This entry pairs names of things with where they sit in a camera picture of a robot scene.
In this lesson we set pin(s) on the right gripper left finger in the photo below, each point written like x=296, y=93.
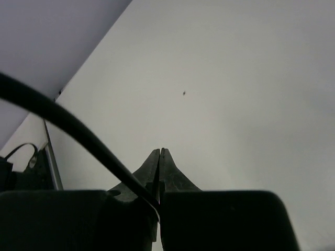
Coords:
x=147, y=174

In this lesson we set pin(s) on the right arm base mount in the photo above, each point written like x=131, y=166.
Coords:
x=39, y=174

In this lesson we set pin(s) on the aluminium rail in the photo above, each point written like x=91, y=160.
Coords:
x=52, y=157

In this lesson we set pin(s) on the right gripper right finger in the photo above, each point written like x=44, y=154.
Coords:
x=171, y=179

